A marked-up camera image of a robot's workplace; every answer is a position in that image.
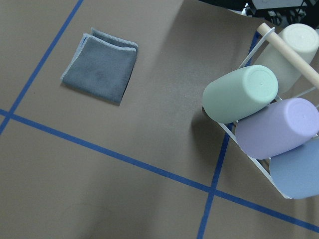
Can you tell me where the lilac cup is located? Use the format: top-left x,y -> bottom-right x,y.
235,98 -> 319,159

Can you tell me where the blue cup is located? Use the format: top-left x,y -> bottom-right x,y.
270,138 -> 319,199

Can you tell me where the grey folded cloth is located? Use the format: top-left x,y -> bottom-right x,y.
61,28 -> 139,105

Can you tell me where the white wire cup rack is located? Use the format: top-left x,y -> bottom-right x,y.
230,23 -> 319,199

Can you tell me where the wooden rack handle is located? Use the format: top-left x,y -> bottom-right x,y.
257,23 -> 319,89

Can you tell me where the mint green cup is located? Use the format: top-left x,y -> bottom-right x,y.
202,65 -> 279,123

